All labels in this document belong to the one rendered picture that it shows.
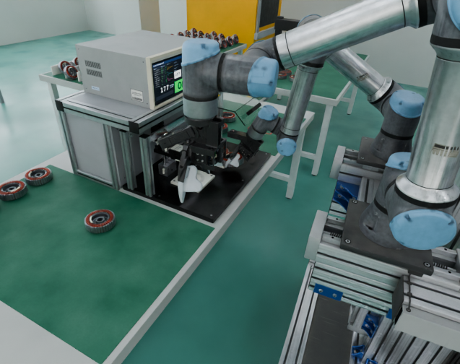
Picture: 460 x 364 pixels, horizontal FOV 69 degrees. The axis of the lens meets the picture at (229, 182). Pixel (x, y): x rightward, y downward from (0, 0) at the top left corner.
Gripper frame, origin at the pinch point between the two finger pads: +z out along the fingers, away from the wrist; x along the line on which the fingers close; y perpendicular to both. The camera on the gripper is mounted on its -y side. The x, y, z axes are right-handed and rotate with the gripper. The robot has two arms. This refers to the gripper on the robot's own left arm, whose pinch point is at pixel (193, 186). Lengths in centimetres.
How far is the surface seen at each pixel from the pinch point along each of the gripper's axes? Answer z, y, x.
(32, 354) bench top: 40, -29, -37
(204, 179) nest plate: 37, -24, 54
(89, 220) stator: 36, -50, 9
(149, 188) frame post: 34, -39, 33
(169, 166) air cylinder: 33, -41, 52
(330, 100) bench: 41, 12, 207
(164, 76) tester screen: -8, -42, 54
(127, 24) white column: 38, -306, 371
